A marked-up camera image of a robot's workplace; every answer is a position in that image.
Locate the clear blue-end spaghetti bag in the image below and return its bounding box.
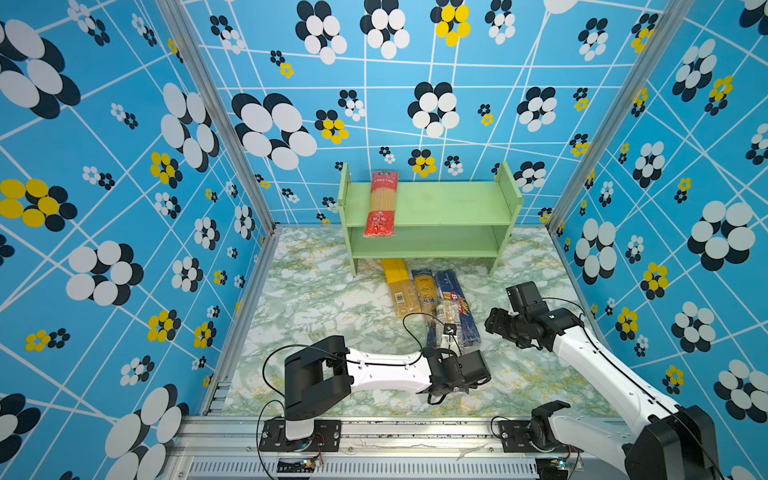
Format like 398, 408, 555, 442
411, 269, 461, 353

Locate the dark blue spaghetti box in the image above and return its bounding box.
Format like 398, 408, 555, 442
436, 270, 482, 347

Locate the red spaghetti bag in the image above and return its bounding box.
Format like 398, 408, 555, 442
364, 171, 399, 238

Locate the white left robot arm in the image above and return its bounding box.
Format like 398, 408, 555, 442
283, 335, 491, 441

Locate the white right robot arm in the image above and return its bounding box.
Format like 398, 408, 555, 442
484, 281, 724, 479

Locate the green wooden shelf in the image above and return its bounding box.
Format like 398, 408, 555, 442
337, 163, 524, 274

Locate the yellow label spaghetti bag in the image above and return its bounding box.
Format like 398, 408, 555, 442
381, 259, 421, 318

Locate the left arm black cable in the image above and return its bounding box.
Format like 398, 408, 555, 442
256, 311, 463, 480

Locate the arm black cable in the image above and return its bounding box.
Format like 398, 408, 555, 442
539, 296, 727, 480
256, 311, 463, 480

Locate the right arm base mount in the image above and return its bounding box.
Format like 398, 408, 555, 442
490, 400, 571, 453

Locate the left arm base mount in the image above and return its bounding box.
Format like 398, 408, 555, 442
258, 418, 342, 453

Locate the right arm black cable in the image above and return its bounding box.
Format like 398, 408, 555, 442
539, 296, 727, 480

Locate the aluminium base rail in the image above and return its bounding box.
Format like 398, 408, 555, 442
162, 417, 626, 479

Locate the aluminium frame post right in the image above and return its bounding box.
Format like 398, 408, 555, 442
547, 0, 695, 236

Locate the aluminium frame post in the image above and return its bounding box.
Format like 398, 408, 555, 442
547, 0, 695, 236
157, 0, 275, 237

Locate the aluminium frame post left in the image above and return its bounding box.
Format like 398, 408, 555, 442
157, 0, 275, 237

